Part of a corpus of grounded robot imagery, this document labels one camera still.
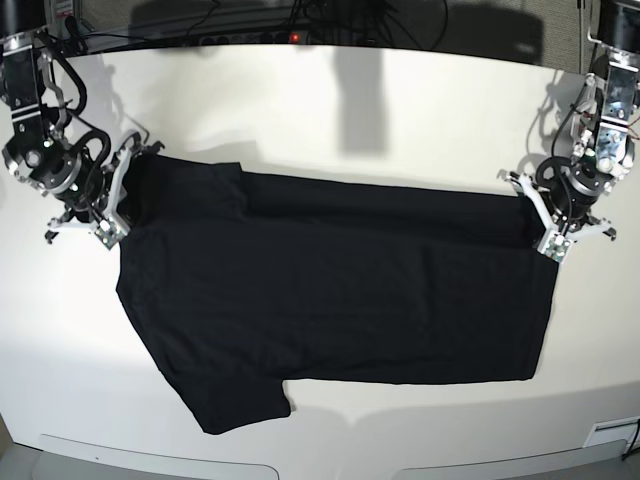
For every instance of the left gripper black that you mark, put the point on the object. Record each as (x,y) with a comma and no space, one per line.
(569,203)

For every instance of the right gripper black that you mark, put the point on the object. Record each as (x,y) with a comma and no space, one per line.
(92,189)

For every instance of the black T-shirt with print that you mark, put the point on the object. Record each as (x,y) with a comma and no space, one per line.
(236,282)

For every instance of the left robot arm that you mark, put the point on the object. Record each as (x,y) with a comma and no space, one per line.
(599,120)

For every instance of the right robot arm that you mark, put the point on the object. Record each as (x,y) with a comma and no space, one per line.
(45,94)

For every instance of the black power strip red light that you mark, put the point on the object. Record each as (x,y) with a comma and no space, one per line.
(267,37)

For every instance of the white label plate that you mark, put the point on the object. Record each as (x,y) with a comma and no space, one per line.
(612,431)

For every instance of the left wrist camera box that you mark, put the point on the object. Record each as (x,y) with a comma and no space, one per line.
(554,246)

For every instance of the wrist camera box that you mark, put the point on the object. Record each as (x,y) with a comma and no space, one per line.
(111,230)
(554,246)

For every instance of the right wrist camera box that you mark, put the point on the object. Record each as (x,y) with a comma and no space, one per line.
(111,230)

